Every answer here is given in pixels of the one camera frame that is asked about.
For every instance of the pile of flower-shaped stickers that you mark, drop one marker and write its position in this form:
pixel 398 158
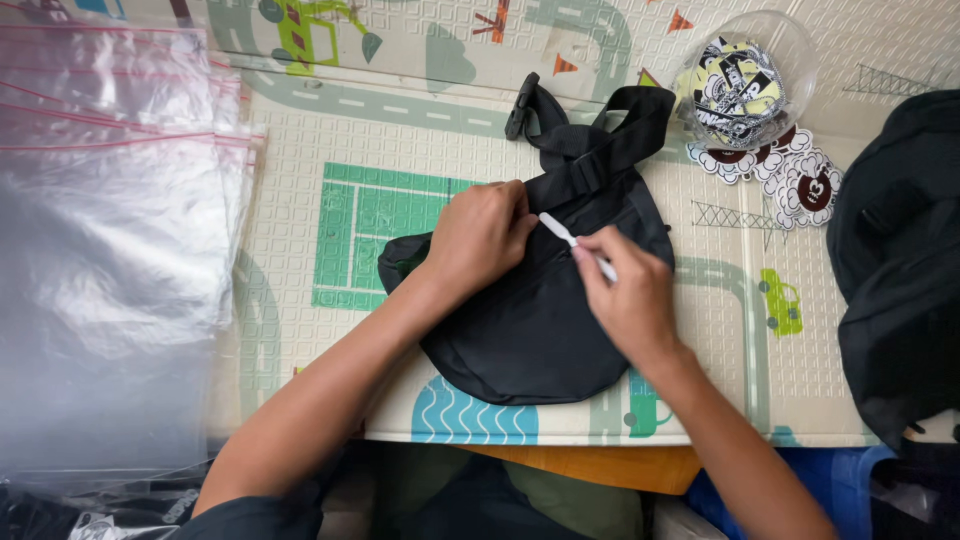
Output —
pixel 784 176

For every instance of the white zipper pull tag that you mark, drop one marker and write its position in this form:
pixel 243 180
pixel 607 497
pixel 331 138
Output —
pixel 574 241

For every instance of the black waist bag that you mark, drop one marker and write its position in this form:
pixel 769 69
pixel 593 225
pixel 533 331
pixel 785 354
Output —
pixel 540 300

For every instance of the orange wooden board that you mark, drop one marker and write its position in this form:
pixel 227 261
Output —
pixel 592 466

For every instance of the printed road play mat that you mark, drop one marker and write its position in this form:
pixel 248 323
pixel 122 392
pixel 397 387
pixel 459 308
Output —
pixel 480 217

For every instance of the blue plastic bag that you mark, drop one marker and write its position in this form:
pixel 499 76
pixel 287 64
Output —
pixel 802 487

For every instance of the person's dark clothing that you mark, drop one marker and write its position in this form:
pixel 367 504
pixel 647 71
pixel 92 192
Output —
pixel 420 499

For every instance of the stack of clear zip bags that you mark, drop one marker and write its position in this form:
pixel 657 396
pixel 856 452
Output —
pixel 105 247

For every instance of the person's left hand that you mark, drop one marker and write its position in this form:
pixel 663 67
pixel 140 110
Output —
pixel 476 236

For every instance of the person's right hand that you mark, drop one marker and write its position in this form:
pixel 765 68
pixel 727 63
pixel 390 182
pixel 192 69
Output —
pixel 634 296

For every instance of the heap of black bags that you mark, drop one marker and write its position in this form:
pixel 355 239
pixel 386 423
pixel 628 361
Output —
pixel 900 270

